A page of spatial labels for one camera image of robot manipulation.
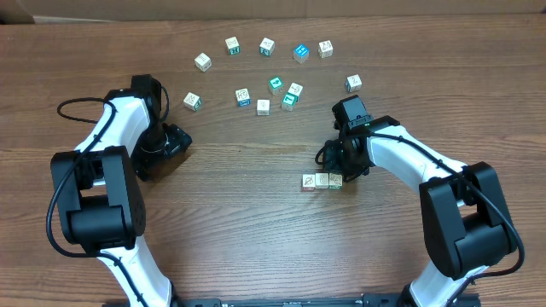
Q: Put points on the wooden block green side left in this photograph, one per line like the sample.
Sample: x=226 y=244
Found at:
x=192 y=102

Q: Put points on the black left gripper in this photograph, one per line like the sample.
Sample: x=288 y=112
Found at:
x=144 y=160

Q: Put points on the green top block number seven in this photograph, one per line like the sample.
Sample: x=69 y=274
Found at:
x=289 y=101

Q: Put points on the wooden block green side top row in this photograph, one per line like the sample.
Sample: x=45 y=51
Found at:
x=266 y=47

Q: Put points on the plain wooden block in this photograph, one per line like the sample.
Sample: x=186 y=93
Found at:
x=203 y=62
x=263 y=107

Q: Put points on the blue top wooden block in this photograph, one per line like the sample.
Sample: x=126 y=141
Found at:
x=301 y=53

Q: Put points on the wooden block red side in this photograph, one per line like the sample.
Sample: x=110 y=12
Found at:
x=309 y=182

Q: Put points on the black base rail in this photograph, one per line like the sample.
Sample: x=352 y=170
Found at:
x=290 y=302

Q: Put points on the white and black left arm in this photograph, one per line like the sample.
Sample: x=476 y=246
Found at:
x=97 y=209

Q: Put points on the wooden block green H side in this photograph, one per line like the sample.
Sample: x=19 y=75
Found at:
x=233 y=46

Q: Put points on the wooden block blue side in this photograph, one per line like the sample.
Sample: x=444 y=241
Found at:
x=243 y=98
x=353 y=83

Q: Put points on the wooden block green R side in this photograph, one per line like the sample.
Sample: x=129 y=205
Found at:
x=335 y=181

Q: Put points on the wooden block animal drawing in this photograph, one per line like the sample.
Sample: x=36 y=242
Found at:
x=325 y=49

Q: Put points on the wooden block anchor drawing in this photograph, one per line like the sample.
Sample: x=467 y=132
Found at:
x=295 y=90

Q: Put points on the plain wooden block centre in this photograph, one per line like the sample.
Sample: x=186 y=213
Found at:
x=263 y=107

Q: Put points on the wooden block blue side right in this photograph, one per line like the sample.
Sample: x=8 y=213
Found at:
x=353 y=83

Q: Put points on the plain wooden block far left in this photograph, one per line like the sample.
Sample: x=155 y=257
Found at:
x=203 y=62

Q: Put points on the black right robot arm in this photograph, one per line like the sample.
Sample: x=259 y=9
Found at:
x=468 y=231

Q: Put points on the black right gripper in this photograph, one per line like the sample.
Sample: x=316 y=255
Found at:
x=333 y=165

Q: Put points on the wooden block turtle drawing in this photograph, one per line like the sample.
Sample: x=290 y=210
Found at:
x=322 y=180

